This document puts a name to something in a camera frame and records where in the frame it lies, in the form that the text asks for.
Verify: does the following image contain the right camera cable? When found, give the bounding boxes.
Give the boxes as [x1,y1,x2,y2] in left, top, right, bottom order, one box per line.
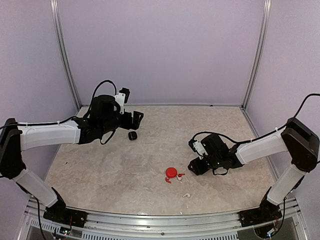
[190,131,251,146]

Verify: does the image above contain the aluminium frame post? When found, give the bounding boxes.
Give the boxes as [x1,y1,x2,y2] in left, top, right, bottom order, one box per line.
[241,0,272,110]
[50,0,82,110]

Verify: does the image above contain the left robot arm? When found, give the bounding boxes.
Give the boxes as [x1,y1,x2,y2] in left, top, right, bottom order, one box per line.
[0,92,144,223]

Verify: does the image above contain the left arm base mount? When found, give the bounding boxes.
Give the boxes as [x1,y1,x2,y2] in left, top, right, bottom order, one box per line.
[43,208,88,228]

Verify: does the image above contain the right aluminium frame post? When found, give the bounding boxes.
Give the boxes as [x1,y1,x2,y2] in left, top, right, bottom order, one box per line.
[241,0,272,110]

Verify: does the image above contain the red earbud left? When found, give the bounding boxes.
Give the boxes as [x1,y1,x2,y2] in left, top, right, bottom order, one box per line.
[165,177,171,184]

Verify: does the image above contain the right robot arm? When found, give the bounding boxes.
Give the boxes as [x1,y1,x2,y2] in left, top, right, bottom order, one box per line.
[188,117,320,222]

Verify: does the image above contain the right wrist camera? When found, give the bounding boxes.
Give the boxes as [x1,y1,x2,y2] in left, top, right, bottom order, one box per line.
[188,139,207,157]

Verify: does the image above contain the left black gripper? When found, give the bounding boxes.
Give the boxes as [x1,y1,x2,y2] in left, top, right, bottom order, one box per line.
[99,110,144,136]

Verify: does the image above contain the black earbud charging case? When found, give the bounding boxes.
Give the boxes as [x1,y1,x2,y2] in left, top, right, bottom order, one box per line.
[128,131,138,141]

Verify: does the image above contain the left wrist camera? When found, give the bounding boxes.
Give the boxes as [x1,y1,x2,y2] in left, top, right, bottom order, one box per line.
[114,87,130,115]

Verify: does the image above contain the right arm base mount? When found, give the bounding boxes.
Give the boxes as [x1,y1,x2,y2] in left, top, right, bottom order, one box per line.
[238,208,283,227]

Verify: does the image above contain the left camera cable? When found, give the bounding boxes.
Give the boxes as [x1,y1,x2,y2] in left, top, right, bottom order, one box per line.
[90,79,118,106]

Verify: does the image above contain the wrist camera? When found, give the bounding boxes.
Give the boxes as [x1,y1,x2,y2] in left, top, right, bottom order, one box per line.
[188,139,207,157]
[114,87,130,115]

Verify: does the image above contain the front aluminium rail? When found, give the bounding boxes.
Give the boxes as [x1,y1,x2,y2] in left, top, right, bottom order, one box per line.
[17,202,308,240]

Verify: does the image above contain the left aluminium frame post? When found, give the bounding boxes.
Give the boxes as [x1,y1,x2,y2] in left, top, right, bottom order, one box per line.
[50,0,82,110]

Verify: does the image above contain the red round charging case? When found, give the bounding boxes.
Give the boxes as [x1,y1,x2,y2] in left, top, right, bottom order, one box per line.
[165,167,178,179]

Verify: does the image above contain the camera cable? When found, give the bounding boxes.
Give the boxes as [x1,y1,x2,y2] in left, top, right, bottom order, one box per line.
[90,79,118,106]
[190,131,251,146]

